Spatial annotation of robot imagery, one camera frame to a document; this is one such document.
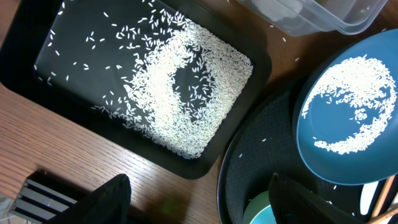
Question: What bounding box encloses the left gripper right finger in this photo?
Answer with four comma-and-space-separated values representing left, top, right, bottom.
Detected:
268, 172, 362, 224

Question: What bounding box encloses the pile of white rice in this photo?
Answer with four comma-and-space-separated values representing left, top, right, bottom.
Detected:
34, 0, 398, 160

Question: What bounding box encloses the dark blue plate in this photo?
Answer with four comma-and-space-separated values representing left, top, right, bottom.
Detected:
293, 30, 397, 185

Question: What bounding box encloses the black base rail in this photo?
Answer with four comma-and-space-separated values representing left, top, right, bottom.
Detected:
9, 170, 88, 223

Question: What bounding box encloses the light blue plastic knife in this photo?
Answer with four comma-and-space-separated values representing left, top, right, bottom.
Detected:
359, 182, 379, 215

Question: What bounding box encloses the clear plastic bin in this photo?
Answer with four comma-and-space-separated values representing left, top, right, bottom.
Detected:
239, 0, 387, 37

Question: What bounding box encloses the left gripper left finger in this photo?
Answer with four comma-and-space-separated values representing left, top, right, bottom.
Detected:
46, 174, 131, 224

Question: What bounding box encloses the teal bowl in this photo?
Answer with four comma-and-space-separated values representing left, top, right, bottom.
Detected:
243, 191, 276, 224

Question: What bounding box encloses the black rectangular tray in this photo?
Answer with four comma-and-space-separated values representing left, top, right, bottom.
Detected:
1, 0, 272, 179

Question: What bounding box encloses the wooden chopstick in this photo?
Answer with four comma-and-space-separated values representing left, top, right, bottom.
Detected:
371, 175, 395, 218
368, 208, 397, 224

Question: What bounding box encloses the black round tray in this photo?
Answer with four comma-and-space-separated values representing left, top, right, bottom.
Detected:
217, 80, 369, 224

